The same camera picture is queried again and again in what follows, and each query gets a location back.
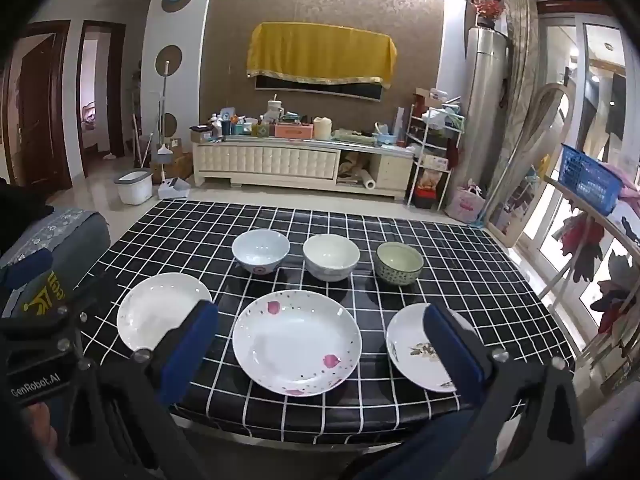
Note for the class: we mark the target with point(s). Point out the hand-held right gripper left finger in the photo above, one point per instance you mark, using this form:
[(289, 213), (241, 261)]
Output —
[(200, 332)]

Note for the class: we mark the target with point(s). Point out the green patterned bowl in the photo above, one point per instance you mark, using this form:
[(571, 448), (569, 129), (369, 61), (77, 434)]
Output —
[(400, 262)]

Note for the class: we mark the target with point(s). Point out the pink bag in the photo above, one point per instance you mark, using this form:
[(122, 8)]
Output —
[(465, 205)]

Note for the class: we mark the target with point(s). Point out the round brown wall decoration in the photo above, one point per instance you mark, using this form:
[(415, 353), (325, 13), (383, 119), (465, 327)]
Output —
[(170, 124), (167, 60)]

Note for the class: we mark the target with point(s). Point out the beige oval frame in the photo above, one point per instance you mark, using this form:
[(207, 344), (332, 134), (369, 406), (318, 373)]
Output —
[(537, 105)]

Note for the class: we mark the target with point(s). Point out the beige patterned curtain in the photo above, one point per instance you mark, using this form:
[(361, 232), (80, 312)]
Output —
[(520, 85)]

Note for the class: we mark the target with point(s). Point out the white mug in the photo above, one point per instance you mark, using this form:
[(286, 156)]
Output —
[(275, 109)]

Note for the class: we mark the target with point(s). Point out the brown wooden door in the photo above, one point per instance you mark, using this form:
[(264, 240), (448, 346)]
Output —
[(40, 110)]

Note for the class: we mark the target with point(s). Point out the silver standing air conditioner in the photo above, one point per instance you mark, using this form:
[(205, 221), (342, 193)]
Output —
[(482, 110)]

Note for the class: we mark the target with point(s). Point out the white metal shelf rack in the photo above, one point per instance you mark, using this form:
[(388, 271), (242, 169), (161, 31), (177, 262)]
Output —
[(432, 160)]

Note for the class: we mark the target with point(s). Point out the cardboard box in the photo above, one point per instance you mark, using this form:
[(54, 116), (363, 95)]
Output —
[(175, 165)]

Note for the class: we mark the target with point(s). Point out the white plate with floral print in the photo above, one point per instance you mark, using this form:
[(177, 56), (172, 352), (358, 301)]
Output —
[(407, 362)]

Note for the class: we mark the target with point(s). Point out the plain white bowl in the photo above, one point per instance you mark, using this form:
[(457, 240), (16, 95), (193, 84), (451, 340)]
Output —
[(330, 256)]

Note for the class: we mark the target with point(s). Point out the plain white plate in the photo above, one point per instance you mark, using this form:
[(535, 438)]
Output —
[(150, 310), (260, 250)]

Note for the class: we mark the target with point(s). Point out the yellow cloth cover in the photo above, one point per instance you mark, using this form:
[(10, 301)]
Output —
[(320, 50)]

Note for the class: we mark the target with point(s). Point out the grey printed chair cover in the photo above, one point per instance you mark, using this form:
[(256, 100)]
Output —
[(65, 240)]

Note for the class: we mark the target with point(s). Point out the pink box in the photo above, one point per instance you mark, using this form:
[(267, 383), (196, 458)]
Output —
[(292, 131)]

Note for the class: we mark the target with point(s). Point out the dark cloth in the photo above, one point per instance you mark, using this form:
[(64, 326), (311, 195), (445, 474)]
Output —
[(22, 215)]

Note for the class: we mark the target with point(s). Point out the white paper roll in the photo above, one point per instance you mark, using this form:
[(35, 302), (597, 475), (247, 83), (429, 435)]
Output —
[(365, 180)]

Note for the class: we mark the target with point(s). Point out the blue plastic basket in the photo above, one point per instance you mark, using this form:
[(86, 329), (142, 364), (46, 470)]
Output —
[(590, 180)]

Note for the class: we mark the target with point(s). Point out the white plastic bucket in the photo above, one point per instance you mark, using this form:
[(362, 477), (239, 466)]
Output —
[(134, 190)]

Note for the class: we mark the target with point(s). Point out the small white box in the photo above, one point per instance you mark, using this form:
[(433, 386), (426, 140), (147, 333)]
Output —
[(174, 189)]

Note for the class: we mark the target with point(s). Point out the white mop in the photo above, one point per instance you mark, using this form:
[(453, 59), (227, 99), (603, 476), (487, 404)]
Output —
[(163, 110)]

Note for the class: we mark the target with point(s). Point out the black white checked tablecloth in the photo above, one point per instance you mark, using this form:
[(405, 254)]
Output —
[(475, 270)]

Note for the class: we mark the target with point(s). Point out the red hanging gloves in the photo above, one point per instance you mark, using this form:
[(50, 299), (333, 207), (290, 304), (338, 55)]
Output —
[(580, 245)]

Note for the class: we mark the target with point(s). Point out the cream tufted television cabinet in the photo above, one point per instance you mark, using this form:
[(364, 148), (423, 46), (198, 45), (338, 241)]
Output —
[(260, 160)]

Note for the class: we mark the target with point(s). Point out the vase with red flowers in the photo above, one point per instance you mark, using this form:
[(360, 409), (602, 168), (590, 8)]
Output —
[(487, 7)]

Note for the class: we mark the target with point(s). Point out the black television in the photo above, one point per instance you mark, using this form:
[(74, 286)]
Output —
[(320, 88)]

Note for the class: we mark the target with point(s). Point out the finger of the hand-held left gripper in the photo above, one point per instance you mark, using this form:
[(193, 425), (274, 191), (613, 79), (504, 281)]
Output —
[(30, 266), (50, 330)]

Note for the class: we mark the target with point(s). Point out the cream candle jar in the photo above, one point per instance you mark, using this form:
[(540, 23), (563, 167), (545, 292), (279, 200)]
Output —
[(322, 129)]

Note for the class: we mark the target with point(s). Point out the metal drying rack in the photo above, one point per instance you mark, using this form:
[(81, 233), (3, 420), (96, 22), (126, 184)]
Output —
[(590, 240)]

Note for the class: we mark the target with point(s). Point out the white plate with pink petals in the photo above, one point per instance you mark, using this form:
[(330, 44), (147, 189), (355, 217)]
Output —
[(295, 340)]

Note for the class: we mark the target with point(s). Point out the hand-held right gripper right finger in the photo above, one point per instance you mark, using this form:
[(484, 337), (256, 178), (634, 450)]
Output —
[(452, 355)]

